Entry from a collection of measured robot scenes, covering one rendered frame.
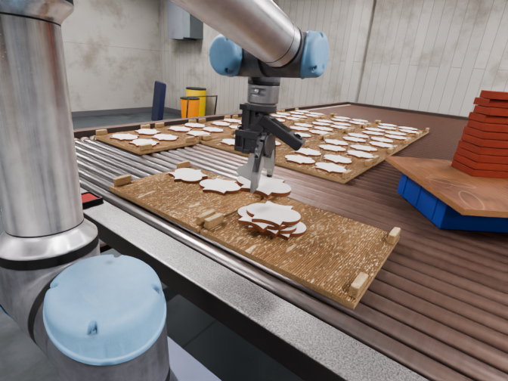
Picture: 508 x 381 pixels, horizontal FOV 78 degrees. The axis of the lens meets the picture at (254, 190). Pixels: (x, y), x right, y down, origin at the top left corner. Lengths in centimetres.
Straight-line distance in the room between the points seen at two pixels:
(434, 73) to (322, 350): 525
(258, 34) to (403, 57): 530
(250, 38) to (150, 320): 37
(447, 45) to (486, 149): 440
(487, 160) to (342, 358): 91
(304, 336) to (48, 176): 45
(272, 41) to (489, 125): 93
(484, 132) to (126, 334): 119
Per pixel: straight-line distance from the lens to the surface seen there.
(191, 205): 96
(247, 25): 46
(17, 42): 42
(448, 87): 560
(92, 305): 37
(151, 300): 37
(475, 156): 130
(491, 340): 75
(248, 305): 64
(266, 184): 80
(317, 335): 60
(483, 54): 558
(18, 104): 42
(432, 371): 63
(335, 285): 69
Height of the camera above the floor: 134
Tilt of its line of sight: 22 degrees down
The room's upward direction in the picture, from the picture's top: 4 degrees clockwise
